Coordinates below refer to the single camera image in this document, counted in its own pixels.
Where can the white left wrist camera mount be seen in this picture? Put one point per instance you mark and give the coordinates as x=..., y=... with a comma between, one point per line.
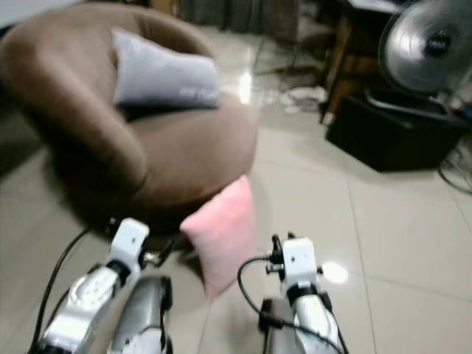
x=129, y=237

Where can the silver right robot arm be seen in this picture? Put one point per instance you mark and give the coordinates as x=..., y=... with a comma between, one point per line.
x=313, y=317

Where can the silver left robot leg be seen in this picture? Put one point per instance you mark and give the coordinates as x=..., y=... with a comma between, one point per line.
x=149, y=317

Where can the grey right robot leg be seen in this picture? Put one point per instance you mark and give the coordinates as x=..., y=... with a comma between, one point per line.
x=276, y=335

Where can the grey rectangular pillow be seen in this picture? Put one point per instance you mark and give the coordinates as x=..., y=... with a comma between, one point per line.
x=162, y=74

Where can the brown wooden table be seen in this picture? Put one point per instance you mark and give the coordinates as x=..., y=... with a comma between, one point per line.
x=343, y=51

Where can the white crumpled cloth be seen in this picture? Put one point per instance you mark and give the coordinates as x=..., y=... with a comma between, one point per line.
x=304, y=98

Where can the black box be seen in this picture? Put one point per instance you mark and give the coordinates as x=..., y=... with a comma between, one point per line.
x=391, y=136

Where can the grey curtain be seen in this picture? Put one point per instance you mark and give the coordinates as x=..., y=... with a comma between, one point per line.
x=221, y=13

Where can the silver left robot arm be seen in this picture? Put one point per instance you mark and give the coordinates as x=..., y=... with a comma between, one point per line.
x=85, y=302

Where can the brown round sofa chair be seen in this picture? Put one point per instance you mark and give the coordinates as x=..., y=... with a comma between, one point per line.
x=177, y=151

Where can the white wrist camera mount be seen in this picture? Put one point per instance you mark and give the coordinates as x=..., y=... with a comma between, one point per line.
x=299, y=259
x=129, y=237

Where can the silver floor fan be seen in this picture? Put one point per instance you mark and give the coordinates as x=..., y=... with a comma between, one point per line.
x=424, y=40

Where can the pink pillow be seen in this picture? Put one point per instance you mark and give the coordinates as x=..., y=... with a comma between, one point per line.
x=221, y=232

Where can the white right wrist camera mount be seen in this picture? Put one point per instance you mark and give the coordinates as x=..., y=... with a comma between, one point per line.
x=299, y=259

